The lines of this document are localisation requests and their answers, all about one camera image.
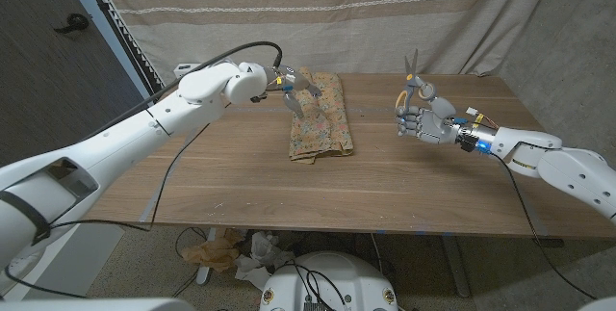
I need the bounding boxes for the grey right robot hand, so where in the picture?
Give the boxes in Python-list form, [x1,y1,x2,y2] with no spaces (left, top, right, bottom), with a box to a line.
[395,82,497,154]

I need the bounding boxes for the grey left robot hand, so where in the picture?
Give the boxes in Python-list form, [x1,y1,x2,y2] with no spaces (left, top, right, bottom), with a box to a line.
[262,64,322,119]

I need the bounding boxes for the grey yellow handled scissors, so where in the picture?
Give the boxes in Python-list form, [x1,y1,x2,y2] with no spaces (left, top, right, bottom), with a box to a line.
[395,49,437,113]

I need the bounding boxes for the floral tan wrapping paper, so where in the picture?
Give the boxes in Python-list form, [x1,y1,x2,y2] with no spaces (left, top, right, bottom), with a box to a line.
[288,65,355,166]

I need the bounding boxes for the crumpled white paper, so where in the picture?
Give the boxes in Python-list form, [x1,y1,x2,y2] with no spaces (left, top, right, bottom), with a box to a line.
[234,231,297,292]

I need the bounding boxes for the crumpled brown paper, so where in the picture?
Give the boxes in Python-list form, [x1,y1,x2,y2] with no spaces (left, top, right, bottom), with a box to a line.
[181,228,246,273]

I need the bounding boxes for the beige striped cloth backdrop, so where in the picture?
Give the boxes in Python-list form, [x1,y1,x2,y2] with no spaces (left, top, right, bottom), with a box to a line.
[89,0,562,89]

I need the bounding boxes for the white power strip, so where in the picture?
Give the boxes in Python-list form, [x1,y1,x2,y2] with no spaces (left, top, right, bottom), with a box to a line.
[173,63,203,79]

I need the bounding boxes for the grey table leg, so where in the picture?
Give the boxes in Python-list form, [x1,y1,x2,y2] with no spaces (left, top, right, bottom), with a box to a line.
[440,236,473,298]

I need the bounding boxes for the black zigzag edge trim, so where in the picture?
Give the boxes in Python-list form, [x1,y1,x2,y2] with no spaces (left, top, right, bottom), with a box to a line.
[76,0,167,103]

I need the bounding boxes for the white robot torso base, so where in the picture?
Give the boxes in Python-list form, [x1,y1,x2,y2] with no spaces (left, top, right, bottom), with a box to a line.
[258,250,399,311]

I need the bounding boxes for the white table leg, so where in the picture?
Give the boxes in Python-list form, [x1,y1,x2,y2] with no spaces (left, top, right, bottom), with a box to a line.
[195,227,218,287]

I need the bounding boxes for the dark wooden door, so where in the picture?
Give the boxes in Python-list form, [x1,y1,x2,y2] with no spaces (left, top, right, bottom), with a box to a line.
[0,0,151,168]

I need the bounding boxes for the white robot chest edge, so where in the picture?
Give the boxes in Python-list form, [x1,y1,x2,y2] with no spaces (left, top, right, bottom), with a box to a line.
[0,298,196,311]

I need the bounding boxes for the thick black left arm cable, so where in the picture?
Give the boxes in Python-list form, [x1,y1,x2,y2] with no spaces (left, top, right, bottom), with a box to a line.
[81,40,284,143]

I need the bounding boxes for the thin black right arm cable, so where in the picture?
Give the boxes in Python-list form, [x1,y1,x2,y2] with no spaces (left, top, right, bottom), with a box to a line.
[489,151,598,301]

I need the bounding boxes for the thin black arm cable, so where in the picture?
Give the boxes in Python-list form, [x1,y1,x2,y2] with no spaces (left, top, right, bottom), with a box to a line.
[489,151,598,301]
[3,122,212,299]

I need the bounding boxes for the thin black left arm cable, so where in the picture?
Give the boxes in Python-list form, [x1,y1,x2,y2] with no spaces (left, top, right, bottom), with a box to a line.
[3,122,212,299]

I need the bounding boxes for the black torso cables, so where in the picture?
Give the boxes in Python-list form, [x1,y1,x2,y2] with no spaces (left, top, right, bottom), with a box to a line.
[286,262,348,311]

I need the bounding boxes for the black door handle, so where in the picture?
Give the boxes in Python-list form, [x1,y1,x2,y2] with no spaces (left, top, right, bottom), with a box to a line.
[52,13,90,35]

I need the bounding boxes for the black left arm strap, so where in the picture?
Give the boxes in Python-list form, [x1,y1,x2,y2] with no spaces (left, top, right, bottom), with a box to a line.
[0,190,52,246]

